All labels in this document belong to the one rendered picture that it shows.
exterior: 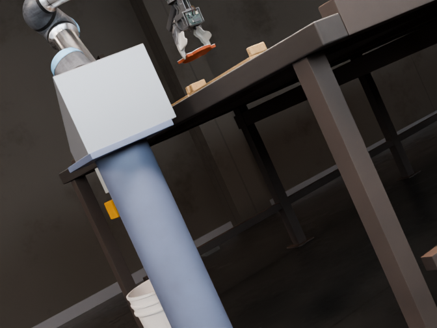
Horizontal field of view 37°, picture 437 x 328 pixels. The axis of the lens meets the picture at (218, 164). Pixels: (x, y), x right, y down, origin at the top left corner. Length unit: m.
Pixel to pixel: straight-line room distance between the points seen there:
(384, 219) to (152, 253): 0.69
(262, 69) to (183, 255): 0.61
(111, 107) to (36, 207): 2.97
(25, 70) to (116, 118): 3.13
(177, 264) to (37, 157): 3.05
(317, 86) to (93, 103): 0.67
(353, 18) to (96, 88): 0.76
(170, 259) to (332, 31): 0.82
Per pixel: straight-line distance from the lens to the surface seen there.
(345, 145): 1.59
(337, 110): 1.60
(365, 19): 1.63
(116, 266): 3.23
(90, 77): 1.93
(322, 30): 1.53
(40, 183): 4.85
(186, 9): 2.25
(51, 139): 4.92
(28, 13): 2.45
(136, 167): 1.92
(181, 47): 2.26
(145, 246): 1.95
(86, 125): 1.89
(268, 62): 1.67
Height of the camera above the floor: 0.78
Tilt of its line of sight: 3 degrees down
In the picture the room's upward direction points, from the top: 24 degrees counter-clockwise
